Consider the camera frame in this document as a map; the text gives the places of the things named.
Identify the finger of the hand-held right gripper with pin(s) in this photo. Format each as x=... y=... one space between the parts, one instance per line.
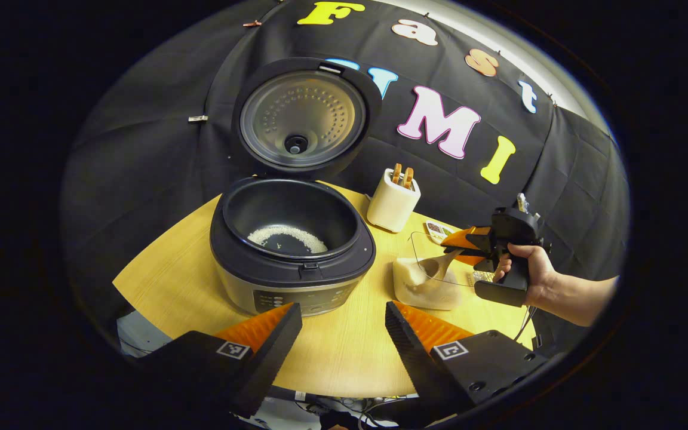
x=472 y=258
x=466 y=237

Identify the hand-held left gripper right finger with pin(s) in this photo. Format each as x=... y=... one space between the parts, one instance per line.
x=409 y=358

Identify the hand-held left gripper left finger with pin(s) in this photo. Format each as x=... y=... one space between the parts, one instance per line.
x=272 y=358

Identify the wooden spoon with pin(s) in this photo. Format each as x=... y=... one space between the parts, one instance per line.
x=439 y=266

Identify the clear plastic rice box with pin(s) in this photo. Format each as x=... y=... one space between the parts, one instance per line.
x=409 y=292

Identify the dark grey rice cooker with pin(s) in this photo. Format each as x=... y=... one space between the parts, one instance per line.
x=296 y=269

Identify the white divided bean dish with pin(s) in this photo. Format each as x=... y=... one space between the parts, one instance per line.
x=433 y=228

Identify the white toaster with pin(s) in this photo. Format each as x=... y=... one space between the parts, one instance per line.
x=389 y=209

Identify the toast slice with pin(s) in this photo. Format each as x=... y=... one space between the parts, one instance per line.
x=396 y=174
x=408 y=178

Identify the black backdrop cloth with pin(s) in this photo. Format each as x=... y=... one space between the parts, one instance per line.
x=141 y=149

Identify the silver cloth clip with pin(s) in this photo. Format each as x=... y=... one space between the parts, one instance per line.
x=197 y=119

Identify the red cloth clip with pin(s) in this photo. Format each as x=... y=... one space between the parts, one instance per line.
x=252 y=24

